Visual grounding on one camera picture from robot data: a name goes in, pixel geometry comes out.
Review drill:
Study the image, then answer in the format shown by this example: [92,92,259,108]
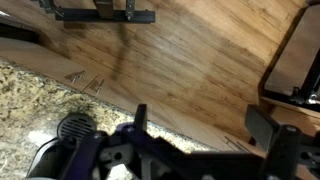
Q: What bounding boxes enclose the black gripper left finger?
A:
[61,103,158,180]

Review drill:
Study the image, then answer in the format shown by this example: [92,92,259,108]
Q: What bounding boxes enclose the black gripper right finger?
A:
[244,104,303,180]

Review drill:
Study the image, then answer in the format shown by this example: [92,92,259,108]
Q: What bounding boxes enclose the black and white coffee machine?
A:
[25,137,84,180]

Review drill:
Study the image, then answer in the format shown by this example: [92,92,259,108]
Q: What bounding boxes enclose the black metal stand base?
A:
[31,0,157,25]

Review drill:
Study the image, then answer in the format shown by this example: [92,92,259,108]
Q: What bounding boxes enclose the silver drawer handle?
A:
[223,134,249,154]
[89,79,106,95]
[64,70,86,84]

